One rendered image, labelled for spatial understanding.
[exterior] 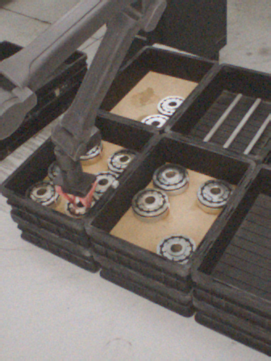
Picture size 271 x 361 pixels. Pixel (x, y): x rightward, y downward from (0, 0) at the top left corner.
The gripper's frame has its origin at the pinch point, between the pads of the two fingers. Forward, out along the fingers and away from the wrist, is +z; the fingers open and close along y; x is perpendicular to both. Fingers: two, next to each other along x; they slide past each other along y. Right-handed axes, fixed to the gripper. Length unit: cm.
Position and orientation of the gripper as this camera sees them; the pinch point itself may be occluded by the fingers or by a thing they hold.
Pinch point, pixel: (81, 202)
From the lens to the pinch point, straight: 143.2
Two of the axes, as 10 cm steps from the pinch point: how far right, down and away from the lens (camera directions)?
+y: -8.8, -2.4, 4.0
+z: 1.3, 7.0, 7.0
